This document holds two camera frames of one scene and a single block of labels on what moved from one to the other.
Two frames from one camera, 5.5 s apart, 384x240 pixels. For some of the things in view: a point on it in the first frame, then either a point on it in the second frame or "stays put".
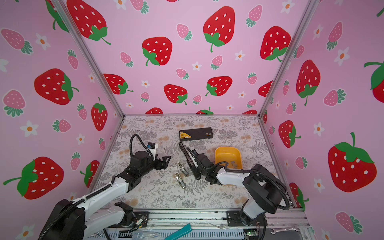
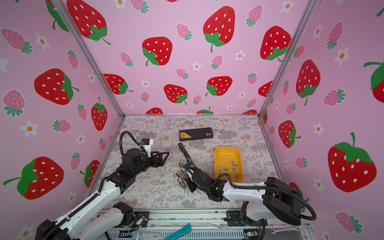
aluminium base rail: x=177 y=219 stays put
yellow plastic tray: x=230 y=154 stays put
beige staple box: x=180 y=180 stays put
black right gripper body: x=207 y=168 → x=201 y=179
